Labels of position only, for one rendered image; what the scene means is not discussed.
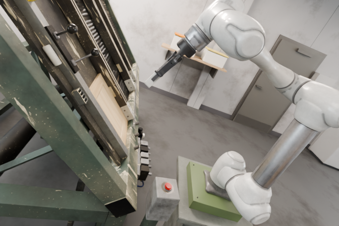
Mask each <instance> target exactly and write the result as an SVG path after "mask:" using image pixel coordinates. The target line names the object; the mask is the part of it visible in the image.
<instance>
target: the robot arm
mask: <svg viewBox="0 0 339 226"><path fill-rule="evenodd" d="M244 8H245V4H244V2H243V0H215V1H214V2H213V3H211V4H210V5H209V6H208V7H207V8H206V9H205V10H204V11H203V12H202V14H201V15H200V16H199V18H198V20H197V21H196V22H195V23H194V24H193V25H192V26H191V27H190V28H189V30H188V31H187V32H186V33H184V36H185V38H184V37H183V38H182V39H181V40H179V41H178V42H177V46H178V48H179V49H180V50H178V51H177V52H176V51H175V52H174V53H173V54H172V55H171V56H170V57H169V58H168V60H167V61H166V62H165V63H164V64H163V65H162V66H161V67H160V68H159V69H158V70H157V71H156V70H155V72H154V73H153V74H152V75H151V76H150V77H149V78H148V79H147V80H146V81H145V82H144V84H145V85H146V86H147V87H148V88H150V87H151V86H152V85H153V84H154V83H155V82H156V81H157V80H158V79H159V78H160V77H163V75H164V74H165V73H166V72H167V71H169V70H170V69H171V68H172V67H173V66H175V65H176V64H177V63H178V62H180V61H181V60H182V57H183V56H184V55H185V56H186V57H188V58H191V57H192V56H193V55H194V54H195V53H196V50H197V51H198V52H200V51H201V50H202V49H203V48H204V47H206V46H207V45H208V44H210V42H212V41H213V40H214V41H215V43H216V44H217V45H218V46H219V47H220V48H221V49H222V50H223V51H224V52H225V53H226V54H227V55H228V56H230V57H232V58H234V59H237V60H239V61H247V60H250V61H252V62H253V63H254V64H256V65H257V66H258V67H259V68H260V69H261V70H262V71H263V72H264V73H265V75H266V76H267V77H268V78H269V80H270V81H271V83H272V85H273V86H274V87H275V88H276V89H277V90H278V91H279V92H280V93H281V94H282V95H284V96H285V97H286V98H287V99H288V100H289V101H291V102H292V103H293V104H295V105H296V108H295V112H294V119H293V120H292V122H291V123H290V124H289V126H288V127H287V128H286V129H285V131H284V132H283V133H282V135H281V136H280V137H279V139H278V140H277V141H276V143H275V144H274V145H273V146H272V148H271V149H270V150H269V152H268V153H267V154H266V156H265V157H264V159H263V160H262V161H261V162H260V164H259V165H258V166H257V168H256V169H255V170H254V172H252V173H247V172H246V170H245V167H246V164H245V161H244V159H243V157H242V156H241V155H240V154H238V153H237V152H234V151H229V152H226V153H224V154H223V155H222V156H220V157H219V159H218V160H217V161H216V163H215V164H214V166H213V168H212V170H211V172H209V171H207V170H204V175H205V186H206V187H205V191H206V192H207V193H212V194H215V195H217V196H220V197H223V198H225V199H227V200H229V201H232V203H233V204H234V206H235V208H236V209H237V211H238V212H239V213H240V214H241V216H242V217H243V218H245V219H246V220H247V221H248V222H251V223H252V224H261V223H263V222H265V221H267V220H268V219H269V217H270V214H271V207H270V205H269V203H270V198H271V196H272V191H271V186H272V185H273V184H274V183H275V181H276V180H277V179H278V178H279V177H280V176H281V174H282V173H283V172H284V171H285V170H286V169H287V167H288V166H289V165H290V164H291V163H292V162H293V160H294V159H295V158H296V157H297V156H298V155H299V154H300V153H301V152H302V150H303V149H304V148H305V147H306V146H307V145H308V143H309V142H310V141H311V140H312V139H313V138H314V136H315V135H316V134H317V132H322V131H325V130H326V129H328V128H330V127H332V128H339V90H337V89H335V88H332V87H330V86H328V85H326V84H323V83H319V82H316V81H314V80H311V79H308V78H306V77H303V76H301V75H298V74H296V73H294V72H293V71H292V70H290V69H288V68H286V67H284V66H282V65H280V64H279V63H277V62H276V61H275V60H274V59H273V57H272V56H271V54H270V52H269V51H268V50H267V48H266V47H265V43H266V34H265V31H264V29H263V27H262V26H261V24H260V23H259V22H258V21H256V20H255V19H253V18H252V17H250V16H248V15H246V14H244V13H243V11H244Z"/></svg>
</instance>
